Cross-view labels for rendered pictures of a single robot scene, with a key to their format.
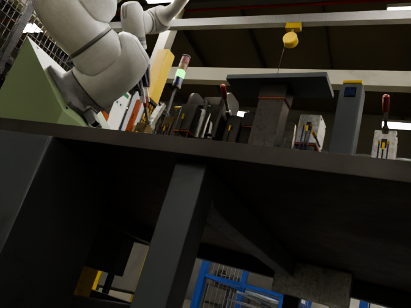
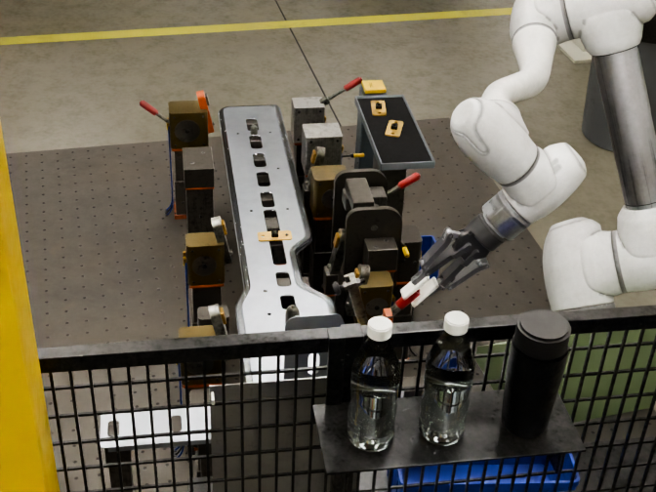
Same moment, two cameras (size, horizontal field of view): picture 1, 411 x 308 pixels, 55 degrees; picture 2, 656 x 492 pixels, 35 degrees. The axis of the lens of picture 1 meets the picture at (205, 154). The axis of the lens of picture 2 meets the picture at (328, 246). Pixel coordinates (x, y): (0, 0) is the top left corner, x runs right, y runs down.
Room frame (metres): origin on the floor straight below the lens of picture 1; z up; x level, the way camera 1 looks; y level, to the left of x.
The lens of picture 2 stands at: (2.98, 1.47, 2.45)
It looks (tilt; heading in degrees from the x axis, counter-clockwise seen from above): 35 degrees down; 227
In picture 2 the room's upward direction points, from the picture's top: 3 degrees clockwise
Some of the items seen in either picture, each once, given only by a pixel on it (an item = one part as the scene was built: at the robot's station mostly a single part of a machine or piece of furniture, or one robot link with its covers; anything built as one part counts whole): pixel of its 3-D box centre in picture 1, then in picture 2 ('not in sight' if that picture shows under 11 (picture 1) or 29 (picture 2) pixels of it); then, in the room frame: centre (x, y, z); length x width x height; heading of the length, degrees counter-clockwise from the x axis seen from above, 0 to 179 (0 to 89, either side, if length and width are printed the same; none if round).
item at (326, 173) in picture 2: not in sight; (332, 233); (1.43, -0.21, 0.89); 0.12 x 0.08 x 0.38; 148
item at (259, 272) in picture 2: not in sight; (270, 233); (1.65, -0.19, 1.00); 1.38 x 0.22 x 0.02; 58
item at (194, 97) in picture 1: (200, 147); (362, 272); (1.54, 0.03, 0.94); 0.18 x 0.13 x 0.49; 58
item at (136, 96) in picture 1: (132, 120); (314, 387); (2.06, 0.45, 1.17); 0.12 x 0.01 x 0.34; 148
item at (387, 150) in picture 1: (379, 184); (310, 155); (1.19, -0.57, 0.88); 0.12 x 0.07 x 0.36; 148
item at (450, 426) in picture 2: not in sight; (448, 376); (2.16, 0.83, 1.53); 0.07 x 0.07 x 0.20
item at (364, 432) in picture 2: not in sight; (375, 382); (2.25, 0.77, 1.53); 0.07 x 0.07 x 0.20
